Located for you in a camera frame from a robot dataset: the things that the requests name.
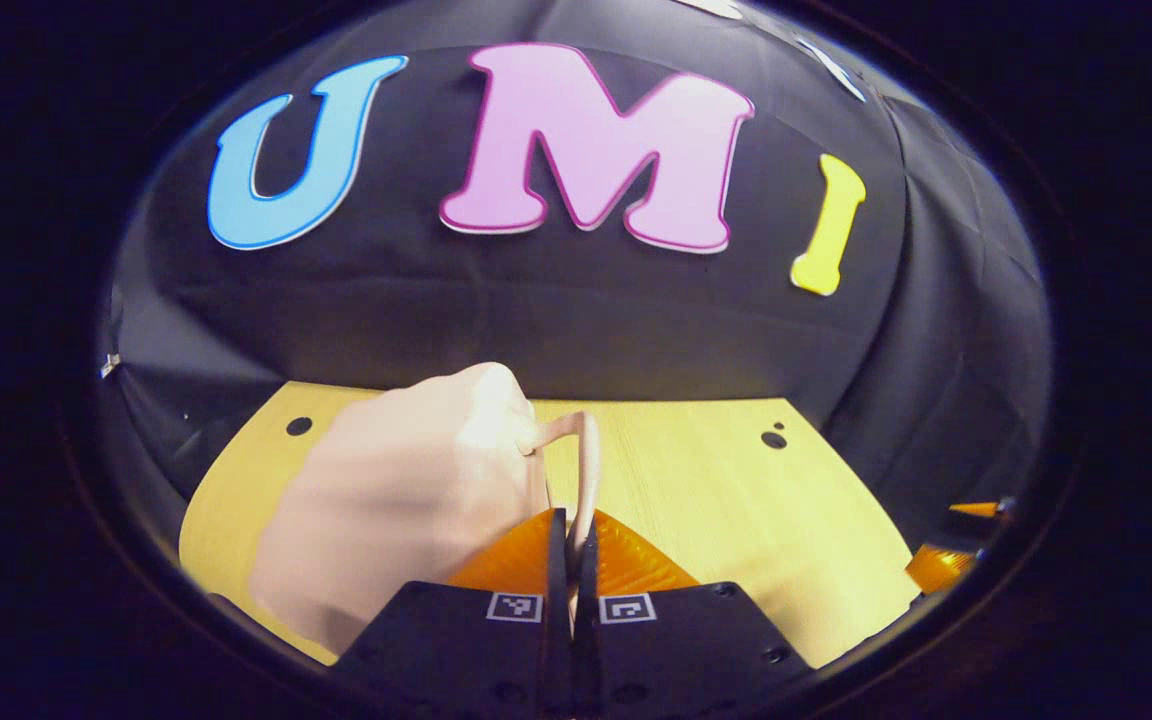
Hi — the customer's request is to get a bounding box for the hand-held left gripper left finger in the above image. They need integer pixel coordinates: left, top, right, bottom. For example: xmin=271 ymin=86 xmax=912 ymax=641
xmin=331 ymin=508 xmax=574 ymax=716

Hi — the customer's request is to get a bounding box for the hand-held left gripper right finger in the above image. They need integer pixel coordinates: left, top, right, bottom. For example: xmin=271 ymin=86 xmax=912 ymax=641
xmin=573 ymin=508 xmax=817 ymax=716

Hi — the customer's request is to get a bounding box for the pale pink suitcase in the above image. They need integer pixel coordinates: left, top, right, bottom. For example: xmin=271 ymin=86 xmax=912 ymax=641
xmin=248 ymin=362 xmax=602 ymax=656

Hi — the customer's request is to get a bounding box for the black backdrop cloth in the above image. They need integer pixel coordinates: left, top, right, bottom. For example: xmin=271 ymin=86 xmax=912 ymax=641
xmin=96 ymin=0 xmax=1052 ymax=521

